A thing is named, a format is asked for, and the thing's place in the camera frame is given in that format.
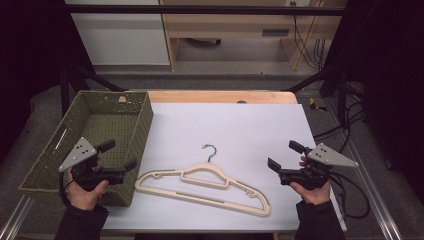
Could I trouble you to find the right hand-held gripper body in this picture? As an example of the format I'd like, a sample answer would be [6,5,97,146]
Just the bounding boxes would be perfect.
[279,142,359,190]

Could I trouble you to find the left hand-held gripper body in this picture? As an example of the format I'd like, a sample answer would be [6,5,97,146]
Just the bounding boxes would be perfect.
[58,137,126,193]

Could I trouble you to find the green woven basket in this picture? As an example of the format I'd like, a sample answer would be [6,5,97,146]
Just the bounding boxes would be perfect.
[18,90,155,208]

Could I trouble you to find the person's right hand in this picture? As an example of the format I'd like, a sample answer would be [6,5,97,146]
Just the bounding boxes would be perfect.
[289,181,332,206]

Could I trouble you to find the person's left hand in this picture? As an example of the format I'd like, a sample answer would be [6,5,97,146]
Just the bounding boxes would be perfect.
[65,169,109,212]

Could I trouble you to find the yellow and black tool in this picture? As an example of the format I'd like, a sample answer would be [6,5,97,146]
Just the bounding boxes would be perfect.
[308,97,328,113]

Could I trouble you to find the white table mat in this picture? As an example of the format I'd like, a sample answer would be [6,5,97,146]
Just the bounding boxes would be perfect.
[103,102,348,233]

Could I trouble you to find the black metal stand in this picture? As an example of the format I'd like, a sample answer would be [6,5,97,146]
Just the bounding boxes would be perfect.
[59,63,128,116]
[284,66,349,124]

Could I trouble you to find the white cabinet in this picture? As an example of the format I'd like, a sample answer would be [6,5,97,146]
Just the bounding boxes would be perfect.
[64,0,171,67]

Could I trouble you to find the wooden desk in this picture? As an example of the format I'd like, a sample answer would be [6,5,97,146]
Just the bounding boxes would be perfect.
[159,0,348,72]

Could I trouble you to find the black chair base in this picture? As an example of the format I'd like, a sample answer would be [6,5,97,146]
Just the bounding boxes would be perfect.
[184,37,223,47]

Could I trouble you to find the black horizontal metal bar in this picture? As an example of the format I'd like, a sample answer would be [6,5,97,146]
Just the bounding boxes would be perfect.
[64,4,346,16]

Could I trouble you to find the black floor cables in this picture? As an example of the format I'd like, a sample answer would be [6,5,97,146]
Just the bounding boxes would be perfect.
[313,89,368,164]

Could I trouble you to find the left hand-held gripper cable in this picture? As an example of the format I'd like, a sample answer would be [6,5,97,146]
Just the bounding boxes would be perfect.
[59,173,76,206]

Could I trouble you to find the hand-held gripper cable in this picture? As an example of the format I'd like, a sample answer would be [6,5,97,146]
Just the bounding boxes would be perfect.
[59,173,76,206]
[329,171,371,219]

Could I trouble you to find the right hand-held gripper cable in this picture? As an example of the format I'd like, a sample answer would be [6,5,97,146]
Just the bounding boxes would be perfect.
[329,171,371,219]

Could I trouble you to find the aluminium rail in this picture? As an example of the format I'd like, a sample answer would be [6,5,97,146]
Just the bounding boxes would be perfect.
[324,98,403,240]
[0,194,34,240]

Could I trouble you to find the black hanging cables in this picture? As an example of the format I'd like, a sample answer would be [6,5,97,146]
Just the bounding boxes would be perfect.
[289,1,329,71]

